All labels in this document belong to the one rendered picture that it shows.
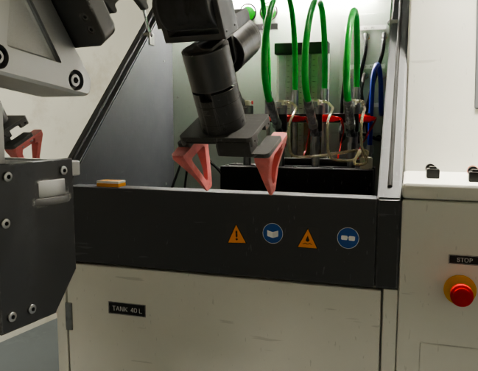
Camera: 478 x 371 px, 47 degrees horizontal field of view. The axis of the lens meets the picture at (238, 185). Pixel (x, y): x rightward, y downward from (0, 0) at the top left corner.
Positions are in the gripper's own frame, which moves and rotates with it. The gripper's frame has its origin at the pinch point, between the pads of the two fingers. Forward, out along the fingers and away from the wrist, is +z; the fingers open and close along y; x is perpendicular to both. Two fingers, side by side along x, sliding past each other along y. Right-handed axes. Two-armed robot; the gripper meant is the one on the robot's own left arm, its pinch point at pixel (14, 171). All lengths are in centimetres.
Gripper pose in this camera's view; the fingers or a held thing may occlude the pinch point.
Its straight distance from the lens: 100.9
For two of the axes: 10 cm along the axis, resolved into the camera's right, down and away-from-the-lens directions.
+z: 2.0, 8.4, 5.1
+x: -4.0, 5.5, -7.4
